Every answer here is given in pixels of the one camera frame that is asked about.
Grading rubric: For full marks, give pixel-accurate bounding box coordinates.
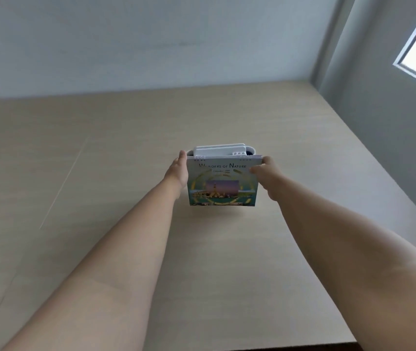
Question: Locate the person's left hand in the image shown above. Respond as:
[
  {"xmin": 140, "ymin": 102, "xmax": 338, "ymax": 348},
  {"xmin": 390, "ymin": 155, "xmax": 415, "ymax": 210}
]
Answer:
[{"xmin": 164, "ymin": 150, "xmax": 189, "ymax": 191}]

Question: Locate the person's right hand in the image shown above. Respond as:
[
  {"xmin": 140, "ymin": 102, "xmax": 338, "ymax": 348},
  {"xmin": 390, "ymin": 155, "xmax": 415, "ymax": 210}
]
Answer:
[{"xmin": 249, "ymin": 156, "xmax": 286, "ymax": 202}]

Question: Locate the colourful desk calendar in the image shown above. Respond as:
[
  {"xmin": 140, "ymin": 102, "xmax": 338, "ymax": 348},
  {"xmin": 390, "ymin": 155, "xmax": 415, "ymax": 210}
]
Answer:
[{"xmin": 186, "ymin": 154, "xmax": 263, "ymax": 207}]

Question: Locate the person's right forearm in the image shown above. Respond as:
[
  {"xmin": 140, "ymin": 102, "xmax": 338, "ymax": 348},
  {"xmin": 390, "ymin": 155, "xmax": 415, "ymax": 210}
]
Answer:
[{"xmin": 271, "ymin": 178, "xmax": 416, "ymax": 351}]

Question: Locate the person's left forearm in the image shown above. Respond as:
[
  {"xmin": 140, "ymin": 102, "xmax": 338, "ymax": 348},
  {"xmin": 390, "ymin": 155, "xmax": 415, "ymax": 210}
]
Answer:
[{"xmin": 1, "ymin": 178, "xmax": 188, "ymax": 351}]

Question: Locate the white plastic organiser box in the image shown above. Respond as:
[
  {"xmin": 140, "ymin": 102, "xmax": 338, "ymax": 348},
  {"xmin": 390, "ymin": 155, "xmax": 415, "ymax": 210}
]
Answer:
[{"xmin": 188, "ymin": 143, "xmax": 256, "ymax": 158}]

